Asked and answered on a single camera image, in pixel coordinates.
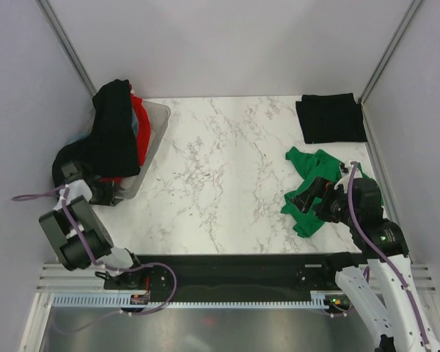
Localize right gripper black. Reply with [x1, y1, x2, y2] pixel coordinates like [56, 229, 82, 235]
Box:
[290, 175, 359, 226]

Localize green t shirt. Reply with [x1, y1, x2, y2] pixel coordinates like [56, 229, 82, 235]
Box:
[281, 147, 383, 238]

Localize clear plastic bin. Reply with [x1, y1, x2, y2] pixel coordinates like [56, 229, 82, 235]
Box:
[118, 101, 171, 200]

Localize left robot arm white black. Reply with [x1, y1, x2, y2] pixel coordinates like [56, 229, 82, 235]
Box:
[39, 161, 147, 290]

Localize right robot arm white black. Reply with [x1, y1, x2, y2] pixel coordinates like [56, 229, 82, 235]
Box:
[289, 175, 440, 351]

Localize black t shirt in bin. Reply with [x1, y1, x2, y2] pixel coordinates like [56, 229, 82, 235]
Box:
[51, 79, 139, 186]

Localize folded black t shirt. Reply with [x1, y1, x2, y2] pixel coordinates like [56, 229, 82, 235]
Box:
[296, 93, 367, 144]

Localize red t shirt in bin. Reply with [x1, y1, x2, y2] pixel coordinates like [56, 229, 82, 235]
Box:
[95, 90, 152, 184]

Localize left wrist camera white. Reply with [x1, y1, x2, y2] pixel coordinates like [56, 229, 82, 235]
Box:
[54, 179, 92, 210]

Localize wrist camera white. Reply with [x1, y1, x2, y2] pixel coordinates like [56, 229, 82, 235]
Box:
[339, 161, 363, 177]
[54, 179, 92, 210]

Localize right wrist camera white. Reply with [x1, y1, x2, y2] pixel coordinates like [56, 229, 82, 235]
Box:
[339, 161, 363, 177]

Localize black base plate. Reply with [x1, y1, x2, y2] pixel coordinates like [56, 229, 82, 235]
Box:
[104, 252, 364, 301]

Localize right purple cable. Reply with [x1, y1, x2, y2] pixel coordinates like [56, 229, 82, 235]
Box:
[322, 161, 432, 348]

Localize aluminium rail profile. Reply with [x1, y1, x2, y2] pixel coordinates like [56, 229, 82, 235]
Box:
[37, 264, 436, 293]

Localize white slotted cable duct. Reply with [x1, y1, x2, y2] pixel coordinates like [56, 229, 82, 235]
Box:
[52, 292, 345, 309]

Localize left aluminium frame post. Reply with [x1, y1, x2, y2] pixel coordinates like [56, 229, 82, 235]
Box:
[36, 0, 96, 96]

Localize aluminium frame post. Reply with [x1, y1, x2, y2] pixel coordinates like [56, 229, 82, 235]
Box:
[358, 0, 425, 105]
[36, 0, 96, 96]

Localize right aluminium frame post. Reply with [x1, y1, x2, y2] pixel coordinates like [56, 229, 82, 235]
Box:
[358, 0, 425, 105]

